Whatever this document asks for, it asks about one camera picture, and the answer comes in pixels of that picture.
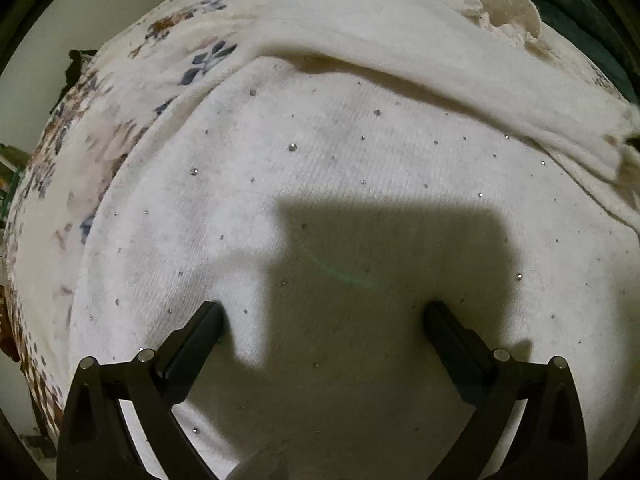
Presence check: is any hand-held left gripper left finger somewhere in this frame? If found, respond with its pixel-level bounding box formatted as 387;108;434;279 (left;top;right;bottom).
56;301;224;480

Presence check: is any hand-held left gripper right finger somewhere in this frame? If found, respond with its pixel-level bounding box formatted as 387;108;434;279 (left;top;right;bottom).
423;301;588;480

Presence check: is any white rhinestone knit sweater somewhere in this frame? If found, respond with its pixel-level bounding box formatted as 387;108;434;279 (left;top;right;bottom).
67;0;640;480

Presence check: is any floral printed bed sheet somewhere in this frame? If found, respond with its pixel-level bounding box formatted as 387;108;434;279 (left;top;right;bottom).
0;0;640;443

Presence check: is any dark green blanket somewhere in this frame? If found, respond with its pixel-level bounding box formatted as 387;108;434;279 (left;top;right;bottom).
445;0;640;106

